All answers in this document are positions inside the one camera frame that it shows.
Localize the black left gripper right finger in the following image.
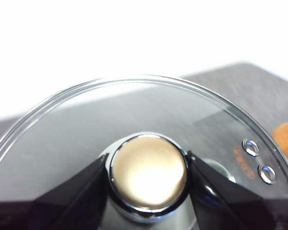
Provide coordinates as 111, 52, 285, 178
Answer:
187, 150, 288, 230

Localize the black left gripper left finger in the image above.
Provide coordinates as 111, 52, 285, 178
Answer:
0, 153, 109, 230

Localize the glass lid with green knob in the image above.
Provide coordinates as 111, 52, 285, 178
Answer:
0, 74, 288, 230

